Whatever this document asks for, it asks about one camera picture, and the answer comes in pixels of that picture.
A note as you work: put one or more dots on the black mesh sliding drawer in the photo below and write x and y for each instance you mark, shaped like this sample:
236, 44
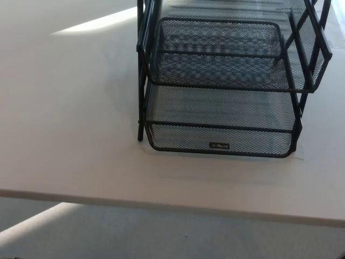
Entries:
215, 73

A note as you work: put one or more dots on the black metal rack frame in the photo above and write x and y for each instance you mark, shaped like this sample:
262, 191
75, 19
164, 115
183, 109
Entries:
140, 132

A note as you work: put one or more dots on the black mesh tray with label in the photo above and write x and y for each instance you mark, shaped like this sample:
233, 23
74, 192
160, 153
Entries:
188, 135

